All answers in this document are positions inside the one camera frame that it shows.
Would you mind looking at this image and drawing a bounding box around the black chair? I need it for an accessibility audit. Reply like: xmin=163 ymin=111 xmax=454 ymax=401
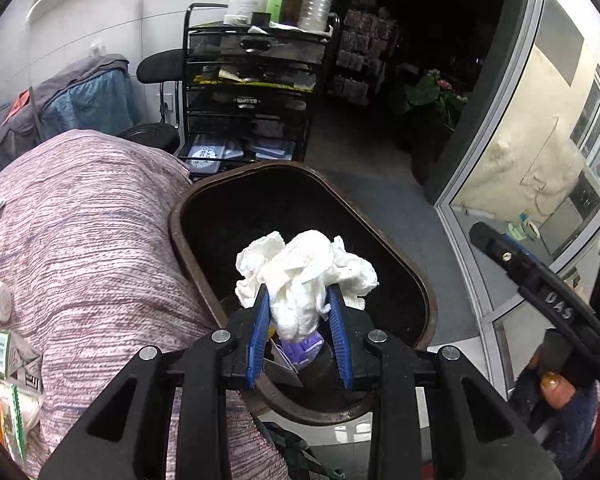
xmin=116 ymin=51 xmax=188 ymax=153

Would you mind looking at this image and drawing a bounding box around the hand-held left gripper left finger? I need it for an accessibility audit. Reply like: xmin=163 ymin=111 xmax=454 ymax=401
xmin=37 ymin=284 xmax=273 ymax=480

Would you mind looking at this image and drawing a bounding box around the display rack with packets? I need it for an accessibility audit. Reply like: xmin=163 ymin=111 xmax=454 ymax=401
xmin=330 ymin=7 xmax=398 ymax=106

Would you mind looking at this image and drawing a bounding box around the clear bottle with red cap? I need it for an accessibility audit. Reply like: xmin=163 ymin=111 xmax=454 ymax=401
xmin=297 ymin=0 xmax=336 ymax=32

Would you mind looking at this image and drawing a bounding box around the black mesh drawer cart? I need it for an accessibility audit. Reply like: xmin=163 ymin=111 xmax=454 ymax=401
xmin=177 ymin=2 xmax=341 ymax=181

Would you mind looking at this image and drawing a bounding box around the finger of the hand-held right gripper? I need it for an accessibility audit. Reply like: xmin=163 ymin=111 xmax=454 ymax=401
xmin=469 ymin=221 xmax=600 ymax=361

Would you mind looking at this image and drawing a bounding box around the potted plant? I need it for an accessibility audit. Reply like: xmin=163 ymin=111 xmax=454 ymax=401
xmin=405 ymin=70 xmax=468 ymax=131

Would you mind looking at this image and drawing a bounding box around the blue towel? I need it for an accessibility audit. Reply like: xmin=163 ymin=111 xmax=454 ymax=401
xmin=40 ymin=69 xmax=141 ymax=136

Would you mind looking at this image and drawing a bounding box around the dark patterned cloth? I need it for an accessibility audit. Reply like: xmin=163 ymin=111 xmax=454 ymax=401
xmin=264 ymin=421 xmax=312 ymax=480

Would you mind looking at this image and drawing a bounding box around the brown oval trash bin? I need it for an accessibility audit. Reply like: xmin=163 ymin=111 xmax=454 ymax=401
xmin=169 ymin=161 xmax=438 ymax=426

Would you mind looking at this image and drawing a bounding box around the green carton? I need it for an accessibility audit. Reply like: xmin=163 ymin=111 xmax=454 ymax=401
xmin=0 ymin=325 xmax=44 ymax=397

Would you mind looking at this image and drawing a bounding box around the glass door with grey frame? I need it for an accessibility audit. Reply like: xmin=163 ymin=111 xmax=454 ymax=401
xmin=422 ymin=0 xmax=600 ymax=403

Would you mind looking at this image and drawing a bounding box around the grey packet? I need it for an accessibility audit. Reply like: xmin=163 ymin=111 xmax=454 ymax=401
xmin=266 ymin=346 xmax=304 ymax=387

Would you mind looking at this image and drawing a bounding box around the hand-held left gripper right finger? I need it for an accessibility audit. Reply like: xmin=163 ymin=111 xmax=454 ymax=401
xmin=326 ymin=285 xmax=563 ymax=480

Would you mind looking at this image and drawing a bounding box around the green and white packet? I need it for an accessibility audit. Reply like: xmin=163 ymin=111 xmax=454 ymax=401
xmin=6 ymin=385 xmax=29 ymax=467

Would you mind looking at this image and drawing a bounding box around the purple wrapper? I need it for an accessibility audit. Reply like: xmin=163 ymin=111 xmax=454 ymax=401
xmin=280 ymin=332 xmax=327 ymax=367

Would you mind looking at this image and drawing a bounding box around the massage bed with grey cover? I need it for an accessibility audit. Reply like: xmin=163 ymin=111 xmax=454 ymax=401
xmin=0 ymin=55 xmax=143 ymax=176

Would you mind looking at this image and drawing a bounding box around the person's right hand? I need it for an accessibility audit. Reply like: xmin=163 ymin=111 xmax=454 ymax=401
xmin=527 ymin=350 xmax=578 ymax=409

